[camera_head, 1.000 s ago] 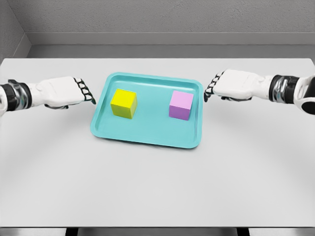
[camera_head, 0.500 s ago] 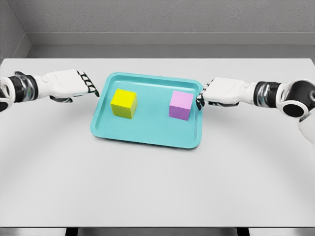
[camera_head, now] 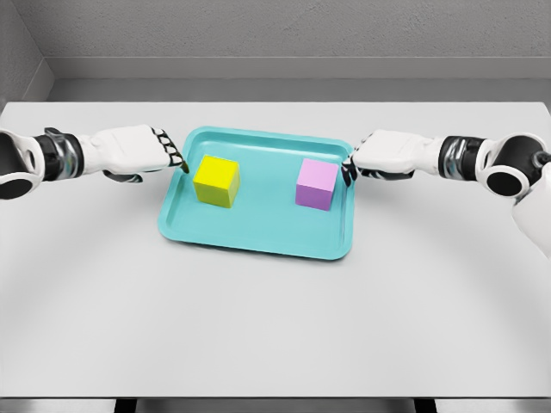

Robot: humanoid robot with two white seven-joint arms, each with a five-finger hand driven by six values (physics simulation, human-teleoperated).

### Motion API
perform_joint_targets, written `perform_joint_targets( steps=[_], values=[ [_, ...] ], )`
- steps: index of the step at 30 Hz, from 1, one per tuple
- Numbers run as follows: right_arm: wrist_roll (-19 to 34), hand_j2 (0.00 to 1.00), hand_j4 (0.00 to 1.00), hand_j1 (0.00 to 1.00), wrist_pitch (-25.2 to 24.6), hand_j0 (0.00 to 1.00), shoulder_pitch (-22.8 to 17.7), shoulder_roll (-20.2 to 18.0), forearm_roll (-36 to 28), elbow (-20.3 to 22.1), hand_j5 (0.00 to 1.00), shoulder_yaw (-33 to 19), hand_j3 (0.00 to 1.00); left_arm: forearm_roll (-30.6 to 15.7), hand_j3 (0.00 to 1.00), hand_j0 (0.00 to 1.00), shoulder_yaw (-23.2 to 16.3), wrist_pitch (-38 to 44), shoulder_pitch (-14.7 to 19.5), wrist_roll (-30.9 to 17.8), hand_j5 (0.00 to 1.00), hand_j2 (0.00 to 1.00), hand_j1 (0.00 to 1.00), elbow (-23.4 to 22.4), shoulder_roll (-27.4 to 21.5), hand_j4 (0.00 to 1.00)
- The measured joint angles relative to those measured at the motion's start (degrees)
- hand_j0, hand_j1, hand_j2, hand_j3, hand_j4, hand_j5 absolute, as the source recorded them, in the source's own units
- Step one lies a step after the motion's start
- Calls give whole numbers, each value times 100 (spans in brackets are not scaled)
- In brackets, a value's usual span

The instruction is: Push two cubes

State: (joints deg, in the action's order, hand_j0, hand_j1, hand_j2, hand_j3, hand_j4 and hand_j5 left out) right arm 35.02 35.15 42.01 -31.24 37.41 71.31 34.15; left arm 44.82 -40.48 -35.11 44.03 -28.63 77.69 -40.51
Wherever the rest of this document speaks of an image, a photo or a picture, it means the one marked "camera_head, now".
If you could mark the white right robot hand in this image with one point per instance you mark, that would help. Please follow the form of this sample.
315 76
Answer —
387 150

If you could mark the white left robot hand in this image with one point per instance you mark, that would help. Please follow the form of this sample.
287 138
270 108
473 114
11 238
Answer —
133 148

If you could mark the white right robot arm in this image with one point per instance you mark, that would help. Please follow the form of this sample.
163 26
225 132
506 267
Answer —
490 172

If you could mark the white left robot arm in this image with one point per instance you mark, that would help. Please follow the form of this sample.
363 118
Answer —
47 159

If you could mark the pink cube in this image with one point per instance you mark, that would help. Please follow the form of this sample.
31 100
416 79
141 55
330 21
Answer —
316 185

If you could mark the yellow cube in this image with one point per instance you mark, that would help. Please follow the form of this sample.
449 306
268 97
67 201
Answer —
215 180

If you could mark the teal plastic tray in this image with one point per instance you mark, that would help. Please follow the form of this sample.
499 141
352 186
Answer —
258 223

